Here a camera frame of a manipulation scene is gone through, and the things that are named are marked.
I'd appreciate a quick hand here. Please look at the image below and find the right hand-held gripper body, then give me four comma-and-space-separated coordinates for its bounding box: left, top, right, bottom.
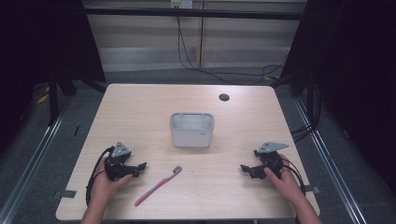
253, 141, 290, 180

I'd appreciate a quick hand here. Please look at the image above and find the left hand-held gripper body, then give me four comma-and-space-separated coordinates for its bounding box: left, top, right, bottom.
104, 141, 134, 182

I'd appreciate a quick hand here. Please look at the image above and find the person's right hand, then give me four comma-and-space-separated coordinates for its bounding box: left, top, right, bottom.
263, 153, 305, 203

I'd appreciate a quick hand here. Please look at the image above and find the person's left hand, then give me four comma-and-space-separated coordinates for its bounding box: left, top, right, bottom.
90, 158, 134, 208

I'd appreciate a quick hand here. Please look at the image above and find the pink and grey toothbrush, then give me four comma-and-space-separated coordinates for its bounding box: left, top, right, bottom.
134, 165, 183, 207

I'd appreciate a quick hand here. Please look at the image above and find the grey tape strip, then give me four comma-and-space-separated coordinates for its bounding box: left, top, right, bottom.
304, 184, 321, 195
51, 189, 78, 201

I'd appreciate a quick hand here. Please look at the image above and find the grey plastic holder box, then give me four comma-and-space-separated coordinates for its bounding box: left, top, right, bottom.
168, 111, 216, 148

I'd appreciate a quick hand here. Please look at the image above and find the black metal stand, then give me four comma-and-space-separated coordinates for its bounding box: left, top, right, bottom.
270, 68, 317, 125
46, 69, 108, 127

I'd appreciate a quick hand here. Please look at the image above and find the yellow floor tape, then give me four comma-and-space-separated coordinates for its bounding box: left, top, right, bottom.
35, 86, 50, 105

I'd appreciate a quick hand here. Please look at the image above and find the dark curtain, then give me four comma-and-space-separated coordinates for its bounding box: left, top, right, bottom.
281, 0, 396, 195
0, 0, 106, 157

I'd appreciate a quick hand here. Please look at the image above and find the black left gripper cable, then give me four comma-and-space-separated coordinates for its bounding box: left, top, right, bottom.
85, 146, 116, 207

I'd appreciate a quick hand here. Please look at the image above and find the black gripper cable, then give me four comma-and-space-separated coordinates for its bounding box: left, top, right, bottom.
85, 146, 116, 207
280, 159, 308, 196

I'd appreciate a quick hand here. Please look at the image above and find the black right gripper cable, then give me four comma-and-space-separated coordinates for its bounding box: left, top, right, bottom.
280, 159, 308, 196

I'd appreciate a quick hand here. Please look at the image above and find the bundle of black cables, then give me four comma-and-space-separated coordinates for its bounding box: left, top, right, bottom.
290, 85, 323, 145

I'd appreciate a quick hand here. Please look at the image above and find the metal floor rail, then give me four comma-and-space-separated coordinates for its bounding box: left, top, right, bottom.
293, 98, 370, 224
0, 99, 76, 224

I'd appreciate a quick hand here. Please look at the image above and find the black wall socket cable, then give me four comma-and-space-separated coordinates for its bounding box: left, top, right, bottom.
176, 7, 287, 86

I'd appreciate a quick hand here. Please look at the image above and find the black horizontal frame bar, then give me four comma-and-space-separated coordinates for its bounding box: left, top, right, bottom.
83, 7, 309, 21

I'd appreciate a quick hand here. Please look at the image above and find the white wall socket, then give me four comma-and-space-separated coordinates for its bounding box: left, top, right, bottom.
170, 0, 194, 10

